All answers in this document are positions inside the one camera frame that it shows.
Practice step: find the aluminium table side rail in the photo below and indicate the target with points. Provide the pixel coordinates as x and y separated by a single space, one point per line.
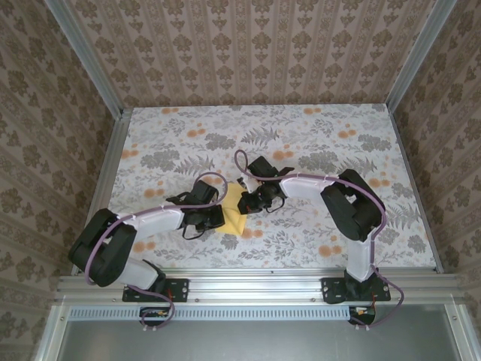
109 169
413 180

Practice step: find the aluminium cross rail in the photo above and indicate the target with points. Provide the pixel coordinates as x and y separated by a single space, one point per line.
255 287

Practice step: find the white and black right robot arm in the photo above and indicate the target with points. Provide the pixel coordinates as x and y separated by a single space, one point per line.
300 188

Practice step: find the floral patterned table mat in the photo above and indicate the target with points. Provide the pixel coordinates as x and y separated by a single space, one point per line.
263 128

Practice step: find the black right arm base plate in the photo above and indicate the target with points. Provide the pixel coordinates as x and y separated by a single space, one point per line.
330 287

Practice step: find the aluminium lower frame rail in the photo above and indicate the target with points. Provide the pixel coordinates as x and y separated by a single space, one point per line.
52 331
456 331

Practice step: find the grey sheet metal panel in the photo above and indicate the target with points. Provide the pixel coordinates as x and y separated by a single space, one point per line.
263 342

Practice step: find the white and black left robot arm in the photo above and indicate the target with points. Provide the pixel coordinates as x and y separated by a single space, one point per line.
158 222

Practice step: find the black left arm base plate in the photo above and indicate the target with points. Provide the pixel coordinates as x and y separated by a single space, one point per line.
180 289

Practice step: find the aluminium corner post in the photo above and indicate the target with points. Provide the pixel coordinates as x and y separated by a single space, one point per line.
417 56
86 56

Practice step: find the yellow cloth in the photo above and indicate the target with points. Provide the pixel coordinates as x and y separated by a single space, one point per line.
233 222

